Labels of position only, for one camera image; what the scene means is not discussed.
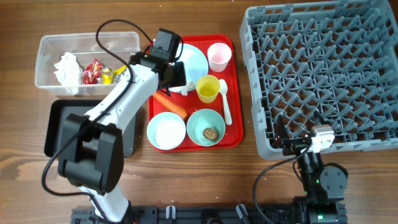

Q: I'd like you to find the black rectangular tray bin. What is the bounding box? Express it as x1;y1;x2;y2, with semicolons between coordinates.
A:
44;99;136;157

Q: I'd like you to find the orange carrot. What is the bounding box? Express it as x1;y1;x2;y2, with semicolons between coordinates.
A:
152;92;188;120

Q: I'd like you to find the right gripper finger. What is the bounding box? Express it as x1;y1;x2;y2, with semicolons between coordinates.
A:
313;111;330;128
273;115;290;148

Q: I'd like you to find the brown food piece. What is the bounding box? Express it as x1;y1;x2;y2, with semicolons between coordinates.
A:
203;128;219;142

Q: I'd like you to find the small white tissue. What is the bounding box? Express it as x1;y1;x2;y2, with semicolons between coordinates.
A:
180;81;195;96

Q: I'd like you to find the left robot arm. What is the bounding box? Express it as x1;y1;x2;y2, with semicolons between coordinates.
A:
54;47;186;223

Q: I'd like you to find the large white tissue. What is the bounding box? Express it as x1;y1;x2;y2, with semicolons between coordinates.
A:
54;52;83;95

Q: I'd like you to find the red serving tray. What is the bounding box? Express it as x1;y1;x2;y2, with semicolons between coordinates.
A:
153;34;244;153

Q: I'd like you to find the clear plastic storage bin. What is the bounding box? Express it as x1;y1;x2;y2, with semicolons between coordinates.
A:
35;32;140;96

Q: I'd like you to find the light blue plate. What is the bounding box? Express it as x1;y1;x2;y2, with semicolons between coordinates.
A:
169;44;208;93

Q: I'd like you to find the pink white cup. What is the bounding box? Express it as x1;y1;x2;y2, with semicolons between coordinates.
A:
207;42;232;72

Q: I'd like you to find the light blue bowl with rice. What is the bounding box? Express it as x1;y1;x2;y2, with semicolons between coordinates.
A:
147;112;187;151

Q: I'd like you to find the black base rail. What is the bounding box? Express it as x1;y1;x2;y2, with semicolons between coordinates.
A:
70;203;346;224

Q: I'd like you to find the yellow snack wrapper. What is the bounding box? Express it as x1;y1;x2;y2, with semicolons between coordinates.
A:
101;65;127;84

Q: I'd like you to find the gray dishwasher rack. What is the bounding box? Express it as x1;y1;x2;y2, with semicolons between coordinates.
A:
239;1;397;159

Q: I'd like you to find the white plastic spoon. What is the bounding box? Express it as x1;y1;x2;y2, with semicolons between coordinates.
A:
219;79;233;125

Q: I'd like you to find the yellow plastic cup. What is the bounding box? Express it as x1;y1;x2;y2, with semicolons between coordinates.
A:
195;75;220;103

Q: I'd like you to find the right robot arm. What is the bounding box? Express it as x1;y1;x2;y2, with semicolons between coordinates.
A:
271;111;348;223

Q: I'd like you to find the red strawberry candy wrapper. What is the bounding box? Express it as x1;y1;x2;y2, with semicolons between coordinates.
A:
82;58;104;85

